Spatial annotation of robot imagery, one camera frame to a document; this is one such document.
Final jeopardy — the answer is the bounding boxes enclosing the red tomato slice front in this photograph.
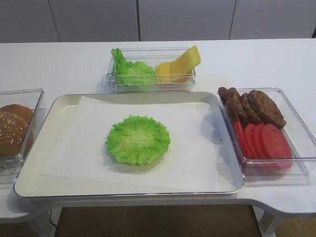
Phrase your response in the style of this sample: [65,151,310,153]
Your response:
[259,124,292,159]

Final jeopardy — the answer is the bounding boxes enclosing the red tomato slice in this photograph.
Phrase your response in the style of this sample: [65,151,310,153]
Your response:
[234,120,251,159]
[259,124,292,159]
[251,124,266,159]
[243,123,258,159]

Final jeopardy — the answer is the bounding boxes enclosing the round green lettuce leaf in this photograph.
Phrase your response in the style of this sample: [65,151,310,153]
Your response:
[106,116,171,165]

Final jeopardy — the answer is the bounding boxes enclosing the flat yellow cheese slices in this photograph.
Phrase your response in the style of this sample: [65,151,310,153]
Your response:
[155,62,193,83]

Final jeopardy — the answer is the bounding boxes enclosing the green lettuce in box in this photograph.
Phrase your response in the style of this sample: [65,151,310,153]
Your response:
[111,48,157,84]

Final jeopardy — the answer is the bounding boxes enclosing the clear lettuce and cheese box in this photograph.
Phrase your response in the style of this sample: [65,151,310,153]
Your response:
[104,47,196,93]

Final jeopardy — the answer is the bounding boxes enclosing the upright yellow cheese slice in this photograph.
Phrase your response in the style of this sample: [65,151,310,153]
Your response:
[170,45,201,75]

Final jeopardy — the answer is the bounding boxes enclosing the white metal tray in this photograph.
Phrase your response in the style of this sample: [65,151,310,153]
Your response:
[14,94,244,198]

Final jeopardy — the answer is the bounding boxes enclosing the white paper sheet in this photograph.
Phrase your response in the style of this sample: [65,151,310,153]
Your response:
[42,92,234,193]

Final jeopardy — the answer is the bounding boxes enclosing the brown meat patty rear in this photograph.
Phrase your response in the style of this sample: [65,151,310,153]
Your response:
[218,87,250,128]

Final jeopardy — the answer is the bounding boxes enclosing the brown meat patty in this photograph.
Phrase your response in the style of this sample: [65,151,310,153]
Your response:
[248,90,286,129]
[240,93,263,125]
[218,87,250,128]

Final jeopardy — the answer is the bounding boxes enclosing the red tomato slice rear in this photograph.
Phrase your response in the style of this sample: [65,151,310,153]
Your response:
[234,120,251,159]

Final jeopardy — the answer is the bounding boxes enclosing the brown meat patty middle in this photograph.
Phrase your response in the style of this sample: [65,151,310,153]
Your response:
[240,93,263,125]

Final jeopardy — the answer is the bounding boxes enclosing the brown meat patty front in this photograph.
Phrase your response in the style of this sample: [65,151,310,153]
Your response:
[248,90,286,129]

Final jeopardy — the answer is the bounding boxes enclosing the clear patty and tomato box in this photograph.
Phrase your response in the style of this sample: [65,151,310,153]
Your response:
[218,87,316,186]

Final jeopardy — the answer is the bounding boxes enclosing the plain brown bun rear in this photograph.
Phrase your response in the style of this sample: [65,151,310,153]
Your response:
[0,104,33,124]

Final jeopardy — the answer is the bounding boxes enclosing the clear bun box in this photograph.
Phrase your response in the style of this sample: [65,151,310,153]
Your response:
[0,89,46,179]

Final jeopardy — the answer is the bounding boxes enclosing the sesame bun top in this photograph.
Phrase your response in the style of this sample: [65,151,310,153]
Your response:
[0,112,29,157]

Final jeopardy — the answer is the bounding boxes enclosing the white table leg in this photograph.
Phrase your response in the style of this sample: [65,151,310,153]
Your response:
[258,212,282,237]

